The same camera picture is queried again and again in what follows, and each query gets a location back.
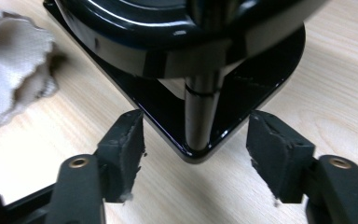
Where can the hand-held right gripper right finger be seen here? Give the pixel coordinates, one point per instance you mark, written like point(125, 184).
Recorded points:
point(276, 155)

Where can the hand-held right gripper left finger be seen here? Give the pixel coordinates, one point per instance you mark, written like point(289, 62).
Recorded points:
point(121, 155)

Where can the white cloth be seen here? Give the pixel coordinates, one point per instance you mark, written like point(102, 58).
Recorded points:
point(12, 71)

